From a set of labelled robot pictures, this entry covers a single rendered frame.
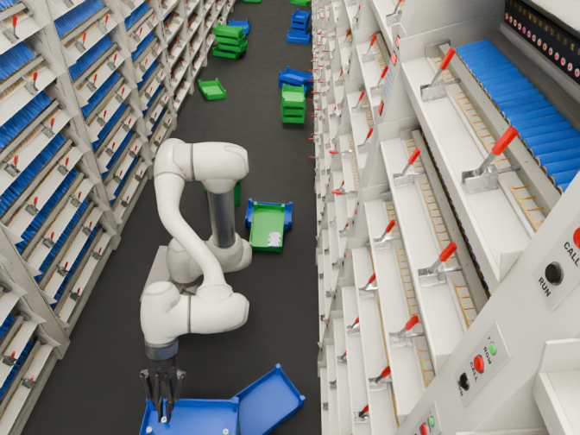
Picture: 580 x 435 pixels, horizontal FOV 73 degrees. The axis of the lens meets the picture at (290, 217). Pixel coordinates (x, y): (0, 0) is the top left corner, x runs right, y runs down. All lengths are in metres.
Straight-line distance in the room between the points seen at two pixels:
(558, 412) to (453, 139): 0.41
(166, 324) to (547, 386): 0.90
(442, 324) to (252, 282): 1.73
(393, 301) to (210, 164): 0.78
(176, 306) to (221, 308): 0.12
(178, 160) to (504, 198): 1.07
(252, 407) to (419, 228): 1.36
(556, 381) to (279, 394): 1.63
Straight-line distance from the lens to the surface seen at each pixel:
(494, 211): 0.55
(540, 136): 0.64
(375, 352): 1.07
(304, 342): 2.11
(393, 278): 0.95
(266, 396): 1.97
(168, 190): 1.34
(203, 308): 1.11
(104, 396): 2.08
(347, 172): 1.59
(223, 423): 1.50
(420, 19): 0.93
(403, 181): 0.88
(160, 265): 2.14
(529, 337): 0.43
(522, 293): 0.44
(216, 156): 1.38
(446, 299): 0.69
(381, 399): 1.02
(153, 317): 1.12
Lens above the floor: 1.82
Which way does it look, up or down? 43 degrees down
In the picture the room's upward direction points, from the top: 6 degrees clockwise
